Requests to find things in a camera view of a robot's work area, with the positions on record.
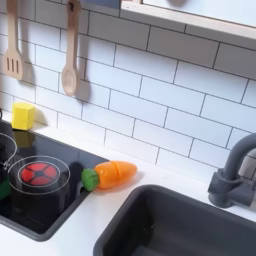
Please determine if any green toy block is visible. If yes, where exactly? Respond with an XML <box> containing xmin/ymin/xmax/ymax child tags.
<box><xmin>0</xmin><ymin>176</ymin><xmax>12</xmax><ymax>202</ymax></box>

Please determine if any yellow toy block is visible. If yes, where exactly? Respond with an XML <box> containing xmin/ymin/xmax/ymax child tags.
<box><xmin>11</xmin><ymin>101</ymin><xmax>37</xmax><ymax>131</ymax></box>

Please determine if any black toy stove top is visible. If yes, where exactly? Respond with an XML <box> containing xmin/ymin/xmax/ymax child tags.
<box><xmin>0</xmin><ymin>119</ymin><xmax>109</xmax><ymax>243</ymax></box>

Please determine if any wooden slotted spatula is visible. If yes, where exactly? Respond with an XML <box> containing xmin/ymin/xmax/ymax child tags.
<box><xmin>1</xmin><ymin>0</ymin><xmax>25</xmax><ymax>81</ymax></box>

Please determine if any wooden spoon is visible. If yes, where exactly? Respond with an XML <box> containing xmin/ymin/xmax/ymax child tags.
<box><xmin>60</xmin><ymin>0</ymin><xmax>82</xmax><ymax>97</ymax></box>

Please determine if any orange toy carrot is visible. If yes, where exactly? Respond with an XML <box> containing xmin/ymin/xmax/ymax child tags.
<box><xmin>81</xmin><ymin>160</ymin><xmax>139</xmax><ymax>193</ymax></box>

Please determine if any dark grey toy sink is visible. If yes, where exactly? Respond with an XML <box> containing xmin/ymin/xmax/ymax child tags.
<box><xmin>93</xmin><ymin>184</ymin><xmax>256</xmax><ymax>256</ymax></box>

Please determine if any dark grey toy tap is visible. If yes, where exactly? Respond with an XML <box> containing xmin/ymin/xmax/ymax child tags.
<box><xmin>207</xmin><ymin>133</ymin><xmax>256</xmax><ymax>209</ymax></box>

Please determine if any light wood kitchen frame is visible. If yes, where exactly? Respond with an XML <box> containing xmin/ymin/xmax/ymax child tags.
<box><xmin>119</xmin><ymin>0</ymin><xmax>256</xmax><ymax>41</ymax></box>

